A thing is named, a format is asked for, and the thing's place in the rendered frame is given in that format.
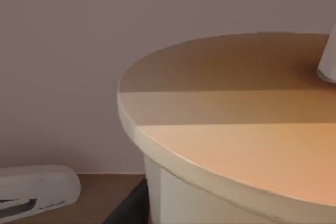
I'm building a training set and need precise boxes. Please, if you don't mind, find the white upright object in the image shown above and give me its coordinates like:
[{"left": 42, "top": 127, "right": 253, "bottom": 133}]
[{"left": 316, "top": 26, "right": 336, "bottom": 84}]

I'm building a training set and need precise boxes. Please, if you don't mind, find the round cream and tan stand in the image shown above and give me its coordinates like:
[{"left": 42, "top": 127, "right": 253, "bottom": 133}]
[{"left": 117, "top": 32, "right": 336, "bottom": 224}]

